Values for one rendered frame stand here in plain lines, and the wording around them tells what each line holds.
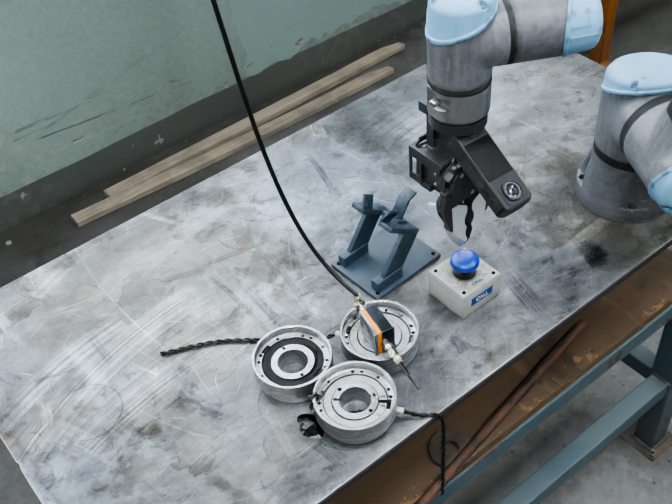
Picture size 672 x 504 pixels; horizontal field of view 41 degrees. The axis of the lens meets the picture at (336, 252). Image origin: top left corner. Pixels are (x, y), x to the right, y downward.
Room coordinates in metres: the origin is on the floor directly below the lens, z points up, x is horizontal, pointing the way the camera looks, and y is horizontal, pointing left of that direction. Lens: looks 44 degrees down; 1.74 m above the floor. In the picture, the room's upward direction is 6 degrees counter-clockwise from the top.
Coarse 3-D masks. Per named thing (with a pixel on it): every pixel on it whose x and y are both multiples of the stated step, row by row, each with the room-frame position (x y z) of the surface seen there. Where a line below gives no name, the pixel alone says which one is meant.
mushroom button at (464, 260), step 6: (456, 252) 0.86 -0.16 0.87; (462, 252) 0.86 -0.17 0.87; (468, 252) 0.85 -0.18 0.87; (474, 252) 0.86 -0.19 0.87; (450, 258) 0.85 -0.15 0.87; (456, 258) 0.85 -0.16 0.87; (462, 258) 0.84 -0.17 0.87; (468, 258) 0.84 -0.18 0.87; (474, 258) 0.84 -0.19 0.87; (450, 264) 0.85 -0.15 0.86; (456, 264) 0.84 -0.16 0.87; (462, 264) 0.83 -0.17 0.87; (468, 264) 0.83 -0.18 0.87; (474, 264) 0.83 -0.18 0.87; (456, 270) 0.83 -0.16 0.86; (462, 270) 0.83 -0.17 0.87; (468, 270) 0.83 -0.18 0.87; (474, 270) 0.83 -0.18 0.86
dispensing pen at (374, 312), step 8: (360, 296) 0.80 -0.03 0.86; (360, 304) 0.80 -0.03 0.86; (368, 312) 0.77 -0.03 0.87; (376, 312) 0.77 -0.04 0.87; (376, 320) 0.75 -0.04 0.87; (384, 320) 0.75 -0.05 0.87; (384, 328) 0.74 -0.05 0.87; (392, 328) 0.74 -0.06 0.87; (384, 336) 0.73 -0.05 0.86; (392, 336) 0.74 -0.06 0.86; (384, 344) 0.72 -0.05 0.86; (392, 344) 0.72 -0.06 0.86; (384, 352) 0.73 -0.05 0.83; (392, 352) 0.71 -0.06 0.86; (392, 360) 0.70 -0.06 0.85; (400, 360) 0.70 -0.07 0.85; (408, 376) 0.67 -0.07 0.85
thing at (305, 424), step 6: (306, 414) 0.67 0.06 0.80; (300, 420) 0.66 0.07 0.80; (306, 420) 0.66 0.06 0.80; (312, 420) 0.66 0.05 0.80; (300, 426) 0.65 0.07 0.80; (306, 426) 0.65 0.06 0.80; (312, 426) 0.65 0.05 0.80; (318, 426) 0.65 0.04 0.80; (306, 432) 0.64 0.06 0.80; (312, 432) 0.64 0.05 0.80; (318, 432) 0.64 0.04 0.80; (324, 432) 0.64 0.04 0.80
